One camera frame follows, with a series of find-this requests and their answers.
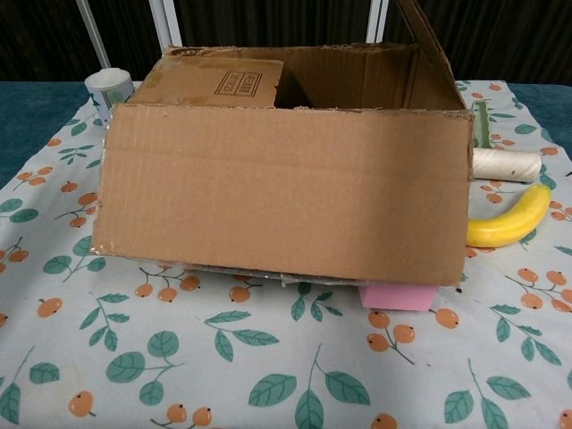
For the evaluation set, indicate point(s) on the white cylindrical canister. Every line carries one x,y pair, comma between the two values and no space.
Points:
107,85

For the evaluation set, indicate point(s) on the yellow banana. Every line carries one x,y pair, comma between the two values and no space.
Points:
500,228

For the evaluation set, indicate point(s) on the white frame post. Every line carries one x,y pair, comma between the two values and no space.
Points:
376,22
165,22

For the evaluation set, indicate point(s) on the floral print tablecloth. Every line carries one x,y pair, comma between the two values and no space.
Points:
268,357

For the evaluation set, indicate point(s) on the pink foam cube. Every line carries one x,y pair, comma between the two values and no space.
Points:
397,298

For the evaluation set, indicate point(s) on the brown cardboard box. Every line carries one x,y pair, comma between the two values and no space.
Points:
277,192

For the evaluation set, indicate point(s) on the thin grey frame rail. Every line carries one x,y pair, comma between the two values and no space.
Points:
91,31

